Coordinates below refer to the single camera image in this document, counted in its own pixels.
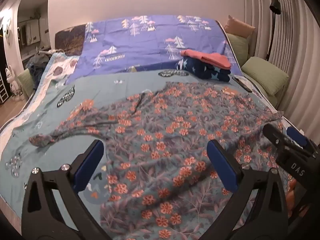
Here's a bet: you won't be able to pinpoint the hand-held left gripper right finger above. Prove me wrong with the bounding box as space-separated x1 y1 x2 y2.
206 139 289 240

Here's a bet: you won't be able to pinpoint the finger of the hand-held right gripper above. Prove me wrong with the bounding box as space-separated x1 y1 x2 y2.
286 127 316 152
262 124 285 147

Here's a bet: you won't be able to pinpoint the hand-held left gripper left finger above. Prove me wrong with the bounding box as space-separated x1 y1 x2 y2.
21 139 110 240

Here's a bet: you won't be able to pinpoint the floral grey garment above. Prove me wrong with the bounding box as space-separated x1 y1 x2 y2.
29 81 298 240

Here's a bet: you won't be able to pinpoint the pile of blue clothes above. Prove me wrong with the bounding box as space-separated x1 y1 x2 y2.
26 50 54 90

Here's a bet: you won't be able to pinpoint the person's right hand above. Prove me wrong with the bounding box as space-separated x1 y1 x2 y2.
286 180 298 218

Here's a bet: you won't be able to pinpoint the green cushion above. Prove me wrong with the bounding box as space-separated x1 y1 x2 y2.
246 79 279 110

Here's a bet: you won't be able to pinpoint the black phone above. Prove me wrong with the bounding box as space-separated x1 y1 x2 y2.
232 76 253 92

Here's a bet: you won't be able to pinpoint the large green pillow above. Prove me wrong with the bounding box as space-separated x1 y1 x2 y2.
241 56 290 96

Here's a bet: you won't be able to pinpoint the teal patterned quilt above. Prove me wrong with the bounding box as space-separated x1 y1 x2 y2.
0 51 288 230

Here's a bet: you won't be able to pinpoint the beige pleated curtain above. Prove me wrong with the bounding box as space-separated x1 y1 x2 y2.
244 0 320 130

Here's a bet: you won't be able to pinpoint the folded navy star garment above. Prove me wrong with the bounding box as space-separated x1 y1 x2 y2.
175 56 232 82

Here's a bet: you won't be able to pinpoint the folded coral garment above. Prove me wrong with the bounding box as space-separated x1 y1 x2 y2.
180 49 232 69

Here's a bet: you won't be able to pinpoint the small green pillow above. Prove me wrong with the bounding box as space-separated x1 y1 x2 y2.
17 69 35 100

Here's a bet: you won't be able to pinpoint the black floor lamp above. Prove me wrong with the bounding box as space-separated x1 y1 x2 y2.
265 0 282 62

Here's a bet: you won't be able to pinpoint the beige pillow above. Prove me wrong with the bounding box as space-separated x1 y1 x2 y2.
224 15 255 38

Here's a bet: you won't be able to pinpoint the white cat figurine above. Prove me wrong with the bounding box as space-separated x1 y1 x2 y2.
5 65 24 102

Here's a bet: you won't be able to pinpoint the white ladder shelf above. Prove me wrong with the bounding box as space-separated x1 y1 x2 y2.
0 70 10 104

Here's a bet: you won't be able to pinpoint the dark forest print cloth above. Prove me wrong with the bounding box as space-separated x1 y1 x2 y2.
54 24 87 57

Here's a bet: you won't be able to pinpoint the purple tree print sheet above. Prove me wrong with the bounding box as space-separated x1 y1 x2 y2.
66 14 244 85

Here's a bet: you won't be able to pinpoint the white kitchen cabinets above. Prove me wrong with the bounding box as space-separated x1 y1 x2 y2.
19 19 49 46

